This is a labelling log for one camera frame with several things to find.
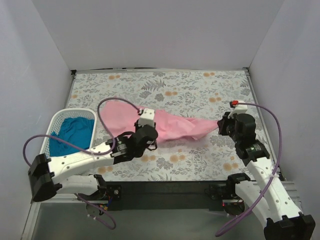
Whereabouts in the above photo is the pink t shirt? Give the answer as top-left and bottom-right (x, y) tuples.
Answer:
(100, 101), (218, 143)

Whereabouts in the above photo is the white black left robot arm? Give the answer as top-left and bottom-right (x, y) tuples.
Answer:
(28, 122), (158, 202)

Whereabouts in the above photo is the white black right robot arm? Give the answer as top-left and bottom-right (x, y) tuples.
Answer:
(216, 112), (316, 240)

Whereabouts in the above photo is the floral patterned table cloth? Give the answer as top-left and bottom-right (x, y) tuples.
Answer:
(66, 69), (256, 181)

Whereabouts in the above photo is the blue t shirt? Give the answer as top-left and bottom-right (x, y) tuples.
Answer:
(49, 117), (95, 157)

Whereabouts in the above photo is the white plastic laundry basket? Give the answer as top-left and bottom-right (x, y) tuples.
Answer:
(40, 108), (97, 157)

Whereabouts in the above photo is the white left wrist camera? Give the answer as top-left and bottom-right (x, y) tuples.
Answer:
(137, 108), (156, 128)

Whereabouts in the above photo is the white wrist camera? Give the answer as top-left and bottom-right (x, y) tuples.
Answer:
(137, 108), (156, 128)
(228, 100), (248, 119)

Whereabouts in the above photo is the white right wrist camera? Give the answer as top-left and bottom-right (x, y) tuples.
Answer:
(228, 100), (248, 119)

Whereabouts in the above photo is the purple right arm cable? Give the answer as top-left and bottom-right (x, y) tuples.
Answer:
(215, 101), (283, 238)

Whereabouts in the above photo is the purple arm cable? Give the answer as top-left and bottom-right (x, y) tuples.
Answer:
(215, 101), (283, 238)
(22, 97), (145, 230)

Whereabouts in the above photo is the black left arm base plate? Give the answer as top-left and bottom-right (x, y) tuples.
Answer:
(100, 184), (123, 202)

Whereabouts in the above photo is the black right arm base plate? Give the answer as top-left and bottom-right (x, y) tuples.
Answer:
(204, 183), (244, 204)

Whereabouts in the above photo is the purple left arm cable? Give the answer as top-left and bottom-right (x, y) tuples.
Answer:
(22, 97), (145, 230)

